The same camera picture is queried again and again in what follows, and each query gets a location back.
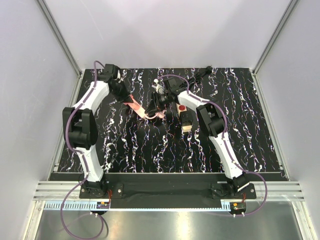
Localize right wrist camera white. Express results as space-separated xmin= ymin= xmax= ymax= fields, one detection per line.
xmin=151 ymin=79 xmax=165 ymax=95

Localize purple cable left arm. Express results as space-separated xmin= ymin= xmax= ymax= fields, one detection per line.
xmin=59 ymin=60 xmax=110 ymax=238

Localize black power cord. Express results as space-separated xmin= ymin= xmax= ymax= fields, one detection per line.
xmin=184 ymin=65 xmax=213 ymax=87

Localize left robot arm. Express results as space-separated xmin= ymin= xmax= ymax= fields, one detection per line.
xmin=62 ymin=61 xmax=133 ymax=198

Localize aluminium frame post left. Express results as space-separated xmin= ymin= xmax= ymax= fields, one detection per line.
xmin=35 ymin=0 xmax=82 ymax=77

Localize pink power cord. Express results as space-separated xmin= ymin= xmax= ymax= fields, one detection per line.
xmin=143 ymin=109 xmax=166 ymax=121

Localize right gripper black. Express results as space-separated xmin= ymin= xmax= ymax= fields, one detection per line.
xmin=145 ymin=92 xmax=172 ymax=116

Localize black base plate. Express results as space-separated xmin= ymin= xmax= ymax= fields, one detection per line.
xmin=79 ymin=173 xmax=257 ymax=210

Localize aluminium frame post right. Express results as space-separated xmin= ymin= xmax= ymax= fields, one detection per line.
xmin=252 ymin=0 xmax=300 ymax=75

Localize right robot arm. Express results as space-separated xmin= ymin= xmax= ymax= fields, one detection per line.
xmin=146 ymin=74 xmax=249 ymax=199

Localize aluminium frame post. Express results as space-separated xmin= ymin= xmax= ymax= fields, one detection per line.
xmin=252 ymin=0 xmax=300 ymax=75
xmin=35 ymin=0 xmax=82 ymax=77

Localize cream power strip red sockets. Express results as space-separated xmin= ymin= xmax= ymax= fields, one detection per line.
xmin=175 ymin=103 xmax=193 ymax=133

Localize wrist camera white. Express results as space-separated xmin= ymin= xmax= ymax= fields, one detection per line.
xmin=116 ymin=70 xmax=123 ymax=83
xmin=151 ymin=79 xmax=165 ymax=95

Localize black cube plug adapter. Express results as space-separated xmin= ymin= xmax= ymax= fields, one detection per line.
xmin=179 ymin=110 xmax=193 ymax=127

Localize pink power strip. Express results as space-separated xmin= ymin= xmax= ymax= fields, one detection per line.
xmin=124 ymin=98 xmax=147 ymax=119

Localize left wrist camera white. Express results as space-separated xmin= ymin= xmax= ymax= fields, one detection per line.
xmin=116 ymin=70 xmax=123 ymax=83

